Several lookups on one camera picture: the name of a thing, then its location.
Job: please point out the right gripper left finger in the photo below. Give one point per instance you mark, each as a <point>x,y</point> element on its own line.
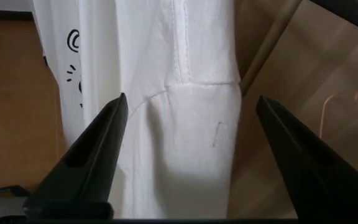
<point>73,180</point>

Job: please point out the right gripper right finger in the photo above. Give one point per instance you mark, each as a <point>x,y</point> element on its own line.
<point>322,180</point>

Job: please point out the pink clothes hanger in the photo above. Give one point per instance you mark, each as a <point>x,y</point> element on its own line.
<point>322,115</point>

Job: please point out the white printed t-shirt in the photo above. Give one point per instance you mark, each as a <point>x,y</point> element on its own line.
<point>182,140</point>

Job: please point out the black clothes rack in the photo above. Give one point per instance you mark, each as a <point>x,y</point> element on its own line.
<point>353,14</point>

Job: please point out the white curtain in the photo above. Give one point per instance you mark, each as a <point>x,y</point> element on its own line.
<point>291,77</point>

